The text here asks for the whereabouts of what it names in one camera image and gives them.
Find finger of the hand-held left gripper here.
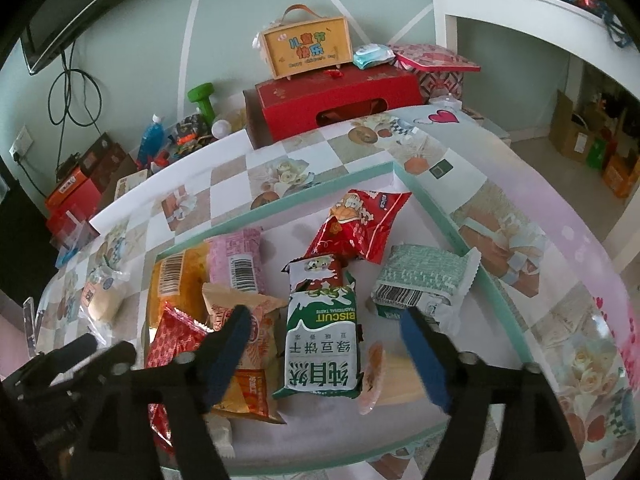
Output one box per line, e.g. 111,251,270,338
0,332,99,387
47,341,137,389

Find green biscuit packet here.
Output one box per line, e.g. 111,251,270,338
272,280,364,402

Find white wall socket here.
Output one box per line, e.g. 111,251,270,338
9,124,34,162

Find teal and white snack packet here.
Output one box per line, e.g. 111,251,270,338
369,243,482,322

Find white tray with teal rim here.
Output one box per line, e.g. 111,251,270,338
142,162,538,478

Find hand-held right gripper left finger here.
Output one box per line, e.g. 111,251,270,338
75,305,253,480

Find yellow box with handle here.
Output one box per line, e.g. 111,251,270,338
251,3,349,81

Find wet wipes pack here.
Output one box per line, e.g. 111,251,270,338
351,43,397,71

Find red carton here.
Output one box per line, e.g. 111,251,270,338
46,199,102,242

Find white shelf unit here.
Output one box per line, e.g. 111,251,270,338
429,0,640,93

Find clear bread packet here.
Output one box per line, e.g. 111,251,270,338
79,264,132,333

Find orange barcode snack packet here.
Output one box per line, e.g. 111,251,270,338
146,245,212,337

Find cardboard box on floor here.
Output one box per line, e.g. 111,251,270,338
549,89,602,162

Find red patterned box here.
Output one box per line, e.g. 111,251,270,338
389,42,482,107

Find blue liquid bottle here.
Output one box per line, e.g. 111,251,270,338
136,113,167,167

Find black cabinet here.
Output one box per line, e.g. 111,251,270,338
0,169,57,307

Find orange box on floor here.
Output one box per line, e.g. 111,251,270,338
601,154,640,199

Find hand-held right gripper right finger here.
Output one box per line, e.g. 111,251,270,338
400,306,586,480

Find pink snack packet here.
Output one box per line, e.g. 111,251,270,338
206,226,264,297

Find clear plastic box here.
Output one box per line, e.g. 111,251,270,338
54,216,99,257

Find long red patterned packet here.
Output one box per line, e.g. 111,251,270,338
144,301,209,442

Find orange and white snack packet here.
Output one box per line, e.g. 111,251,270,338
201,281,290,425

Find small printed box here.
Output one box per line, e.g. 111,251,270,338
114,168,149,197

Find pile of small toys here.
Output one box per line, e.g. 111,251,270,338
166,114,212,157

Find red gift box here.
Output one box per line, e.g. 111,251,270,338
242,66,422,150

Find black cables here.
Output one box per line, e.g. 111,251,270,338
46,44,104,129

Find green dumbbell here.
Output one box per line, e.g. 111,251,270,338
187,82,217,122

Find wall-mounted black screen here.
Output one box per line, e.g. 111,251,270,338
21,0,168,75

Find red cartoon snack packet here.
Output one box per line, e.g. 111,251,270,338
304,188,412,264

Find yellow wedge snack packet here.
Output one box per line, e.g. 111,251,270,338
359,341,428,417

